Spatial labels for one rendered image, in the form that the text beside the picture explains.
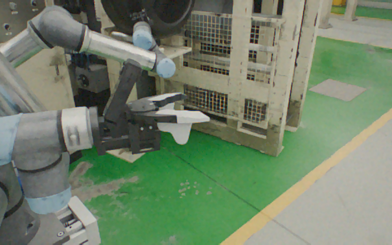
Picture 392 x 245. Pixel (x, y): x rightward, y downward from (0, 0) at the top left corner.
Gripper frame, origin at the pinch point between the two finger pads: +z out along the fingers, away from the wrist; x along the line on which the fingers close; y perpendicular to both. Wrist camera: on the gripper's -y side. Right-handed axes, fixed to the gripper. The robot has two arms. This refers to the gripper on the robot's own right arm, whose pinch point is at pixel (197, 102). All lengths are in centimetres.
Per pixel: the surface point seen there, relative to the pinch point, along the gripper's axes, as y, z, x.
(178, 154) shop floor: 87, 27, -150
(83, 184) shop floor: 89, -40, -134
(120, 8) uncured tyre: -17, -5, -112
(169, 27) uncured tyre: -7, 20, -120
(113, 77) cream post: 26, -12, -157
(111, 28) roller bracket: -6, -10, -140
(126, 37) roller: -2, -3, -130
